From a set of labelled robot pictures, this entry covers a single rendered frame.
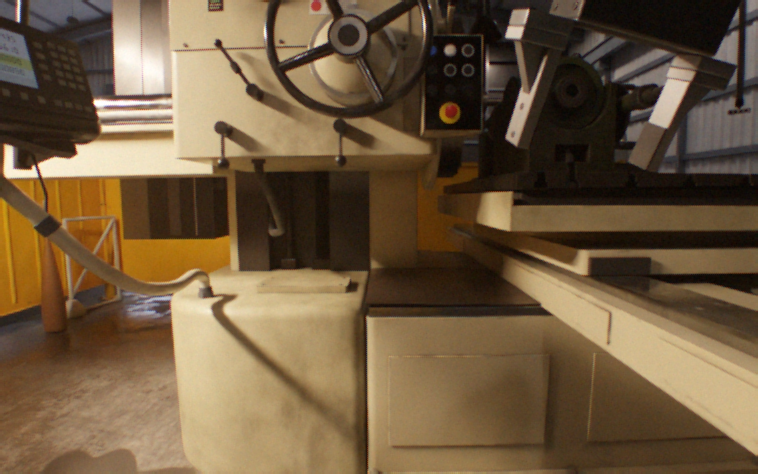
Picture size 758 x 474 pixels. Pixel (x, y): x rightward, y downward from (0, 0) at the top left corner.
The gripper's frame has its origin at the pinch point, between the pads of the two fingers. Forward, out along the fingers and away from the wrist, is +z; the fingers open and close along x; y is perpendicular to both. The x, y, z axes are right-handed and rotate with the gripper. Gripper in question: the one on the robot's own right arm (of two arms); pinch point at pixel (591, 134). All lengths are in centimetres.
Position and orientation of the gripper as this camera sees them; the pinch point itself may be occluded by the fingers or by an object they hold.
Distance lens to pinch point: 40.3
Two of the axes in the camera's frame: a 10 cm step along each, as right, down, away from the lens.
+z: -1.7, 8.7, 4.7
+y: 1.0, 4.9, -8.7
